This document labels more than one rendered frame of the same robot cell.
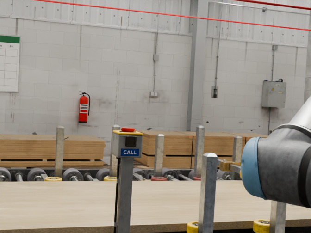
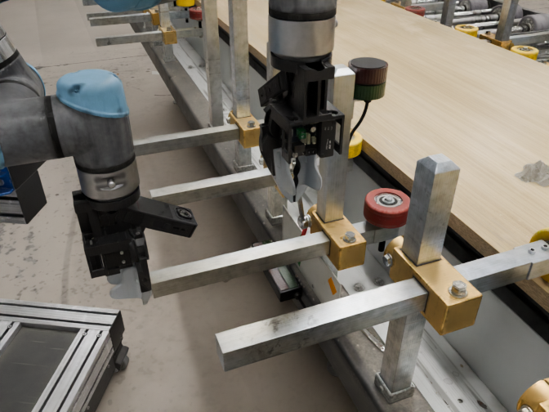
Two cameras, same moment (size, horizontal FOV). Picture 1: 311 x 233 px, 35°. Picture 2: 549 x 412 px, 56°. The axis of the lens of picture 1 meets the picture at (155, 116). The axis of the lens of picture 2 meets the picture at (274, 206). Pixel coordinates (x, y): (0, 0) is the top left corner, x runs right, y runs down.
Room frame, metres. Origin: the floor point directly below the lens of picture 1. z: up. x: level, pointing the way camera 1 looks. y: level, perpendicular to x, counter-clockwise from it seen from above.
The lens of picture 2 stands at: (1.49, -1.39, 1.39)
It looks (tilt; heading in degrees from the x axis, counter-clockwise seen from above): 33 degrees down; 88
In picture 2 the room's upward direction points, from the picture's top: straight up
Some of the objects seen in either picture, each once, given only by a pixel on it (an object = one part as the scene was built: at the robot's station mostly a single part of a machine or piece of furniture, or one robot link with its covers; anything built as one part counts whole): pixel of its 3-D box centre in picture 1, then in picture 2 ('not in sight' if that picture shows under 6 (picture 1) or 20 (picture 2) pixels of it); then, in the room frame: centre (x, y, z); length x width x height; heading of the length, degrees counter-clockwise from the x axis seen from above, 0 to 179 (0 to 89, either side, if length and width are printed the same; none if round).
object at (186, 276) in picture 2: not in sight; (281, 254); (1.53, -0.72, 0.84); 0.43 x 0.03 x 0.04; 19
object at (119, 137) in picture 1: (127, 144); not in sight; (1.37, 0.08, 1.18); 0.07 x 0.07 x 0.08; 19
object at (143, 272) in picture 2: not in sight; (140, 265); (1.32, -0.81, 0.91); 0.05 x 0.02 x 0.09; 109
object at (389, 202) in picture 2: not in sight; (385, 224); (1.72, -0.65, 0.85); 0.08 x 0.08 x 0.11
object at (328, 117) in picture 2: not in sight; (302, 104); (1.55, -0.81, 1.15); 0.09 x 0.08 x 0.12; 109
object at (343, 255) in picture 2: not in sight; (335, 233); (1.63, -0.66, 0.85); 0.13 x 0.06 x 0.05; 109
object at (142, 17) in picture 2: not in sight; (141, 18); (1.01, 0.96, 0.83); 0.43 x 0.03 x 0.04; 19
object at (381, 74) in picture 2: not in sight; (367, 70); (1.66, -0.63, 1.13); 0.06 x 0.06 x 0.02
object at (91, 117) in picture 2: not in sight; (95, 120); (1.29, -0.80, 1.13); 0.09 x 0.08 x 0.11; 18
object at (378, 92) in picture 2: not in sight; (365, 86); (1.66, -0.63, 1.10); 0.06 x 0.06 x 0.02
